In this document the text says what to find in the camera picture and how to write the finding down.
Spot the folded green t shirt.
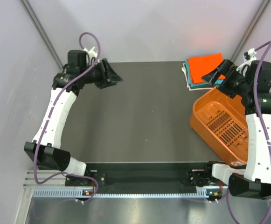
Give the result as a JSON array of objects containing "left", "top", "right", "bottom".
[{"left": 189, "top": 83, "right": 214, "bottom": 90}]

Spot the folded white t shirt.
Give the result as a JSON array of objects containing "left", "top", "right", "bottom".
[{"left": 181, "top": 62, "right": 214, "bottom": 92}]

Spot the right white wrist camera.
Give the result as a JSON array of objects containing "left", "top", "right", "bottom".
[{"left": 242, "top": 48, "right": 257, "bottom": 66}]

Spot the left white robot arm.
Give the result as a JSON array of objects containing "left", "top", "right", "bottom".
[{"left": 24, "top": 48, "right": 123, "bottom": 185}]

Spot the orange t shirt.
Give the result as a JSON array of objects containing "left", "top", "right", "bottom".
[{"left": 187, "top": 53, "right": 223, "bottom": 84}]

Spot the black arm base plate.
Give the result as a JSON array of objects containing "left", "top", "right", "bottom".
[{"left": 64, "top": 162, "right": 229, "bottom": 194}]

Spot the grey slotted cable duct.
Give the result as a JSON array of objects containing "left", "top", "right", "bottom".
[{"left": 33, "top": 188, "right": 222, "bottom": 198}]

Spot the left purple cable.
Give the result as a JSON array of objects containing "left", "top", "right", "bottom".
[{"left": 33, "top": 32, "right": 101, "bottom": 203}]

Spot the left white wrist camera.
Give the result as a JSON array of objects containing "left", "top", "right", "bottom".
[{"left": 83, "top": 47, "right": 98, "bottom": 61}]

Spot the aluminium frame rail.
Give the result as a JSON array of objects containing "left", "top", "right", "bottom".
[{"left": 19, "top": 0, "right": 63, "bottom": 70}]

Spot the orange plastic basket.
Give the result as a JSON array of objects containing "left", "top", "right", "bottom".
[{"left": 190, "top": 88, "right": 248, "bottom": 167}]

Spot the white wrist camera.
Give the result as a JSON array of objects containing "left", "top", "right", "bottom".
[
  {"left": 83, "top": 47, "right": 98, "bottom": 61},
  {"left": 242, "top": 48, "right": 257, "bottom": 66}
]

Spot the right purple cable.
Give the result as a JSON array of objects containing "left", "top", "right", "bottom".
[{"left": 219, "top": 41, "right": 271, "bottom": 224}]

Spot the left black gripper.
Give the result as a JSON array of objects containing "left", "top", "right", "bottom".
[{"left": 81, "top": 58, "right": 123, "bottom": 89}]

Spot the purple cable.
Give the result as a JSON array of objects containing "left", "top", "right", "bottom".
[
  {"left": 219, "top": 41, "right": 271, "bottom": 224},
  {"left": 33, "top": 32, "right": 101, "bottom": 203}
]

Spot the folded cyan t shirt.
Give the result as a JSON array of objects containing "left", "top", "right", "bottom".
[{"left": 184, "top": 60, "right": 224, "bottom": 86}]

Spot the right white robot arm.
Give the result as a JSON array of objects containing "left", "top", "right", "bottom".
[{"left": 202, "top": 59, "right": 271, "bottom": 199}]

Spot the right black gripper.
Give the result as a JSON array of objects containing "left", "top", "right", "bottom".
[{"left": 201, "top": 59, "right": 251, "bottom": 98}]

